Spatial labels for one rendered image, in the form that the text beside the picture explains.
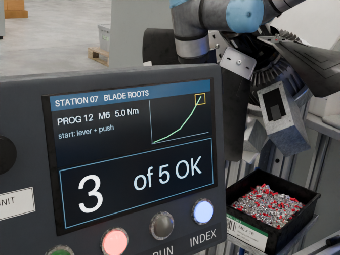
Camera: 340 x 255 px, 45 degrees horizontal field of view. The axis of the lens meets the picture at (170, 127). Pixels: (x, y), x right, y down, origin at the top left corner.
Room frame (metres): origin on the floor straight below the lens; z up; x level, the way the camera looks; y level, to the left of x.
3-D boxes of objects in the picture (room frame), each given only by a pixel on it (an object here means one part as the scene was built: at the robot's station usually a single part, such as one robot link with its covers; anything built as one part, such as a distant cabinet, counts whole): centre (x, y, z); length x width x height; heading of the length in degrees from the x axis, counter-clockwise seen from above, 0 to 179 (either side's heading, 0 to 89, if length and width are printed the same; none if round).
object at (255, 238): (0.81, -0.24, 0.85); 0.22 x 0.17 x 0.07; 143
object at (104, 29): (5.75, 0.78, 0.31); 0.60 x 0.42 x 0.33; 132
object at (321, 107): (1.58, -0.58, 0.92); 0.17 x 0.16 x 0.11; 129
